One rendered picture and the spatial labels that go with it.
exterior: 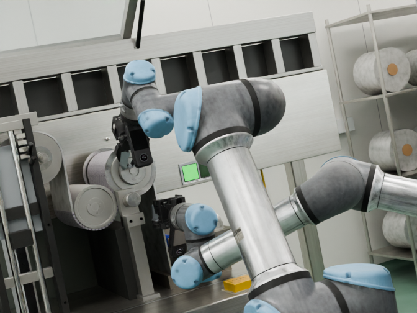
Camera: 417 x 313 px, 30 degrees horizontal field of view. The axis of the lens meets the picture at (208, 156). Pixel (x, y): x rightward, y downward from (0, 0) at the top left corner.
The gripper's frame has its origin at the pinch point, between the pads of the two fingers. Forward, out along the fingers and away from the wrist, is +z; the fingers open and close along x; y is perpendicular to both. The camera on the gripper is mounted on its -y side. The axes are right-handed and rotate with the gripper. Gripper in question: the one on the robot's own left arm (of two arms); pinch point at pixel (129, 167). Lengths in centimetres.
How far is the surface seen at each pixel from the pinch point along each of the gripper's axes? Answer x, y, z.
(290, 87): -75, 34, 20
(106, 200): 7.1, -3.3, 8.2
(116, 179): 3.3, -0.1, 4.2
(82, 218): 14.6, -5.8, 10.3
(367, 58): -250, 169, 165
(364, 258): -241, 84, 282
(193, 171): -32.5, 17.1, 32.8
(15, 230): 34.1, -10.9, 1.0
